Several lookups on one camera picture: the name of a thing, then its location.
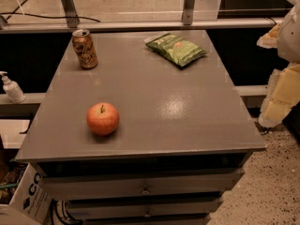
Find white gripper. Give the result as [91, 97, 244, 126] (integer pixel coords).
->
[256, 1, 300, 128]

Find orange soda can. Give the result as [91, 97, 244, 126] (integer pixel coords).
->
[72, 29, 98, 69]

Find green chip bag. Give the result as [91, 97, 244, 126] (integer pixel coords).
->
[144, 32, 206, 68]

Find grey drawer cabinet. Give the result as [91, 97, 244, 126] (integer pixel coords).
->
[17, 30, 264, 225]

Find red apple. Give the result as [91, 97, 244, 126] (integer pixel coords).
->
[86, 102, 120, 136]

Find white pump bottle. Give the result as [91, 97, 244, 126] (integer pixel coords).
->
[0, 71, 26, 103]

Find white cardboard box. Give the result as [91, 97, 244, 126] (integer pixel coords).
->
[0, 165, 53, 225]

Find metal railing frame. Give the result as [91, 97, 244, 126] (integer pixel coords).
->
[0, 0, 299, 33]

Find black cable on floor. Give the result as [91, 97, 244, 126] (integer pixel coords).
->
[0, 11, 101, 23]

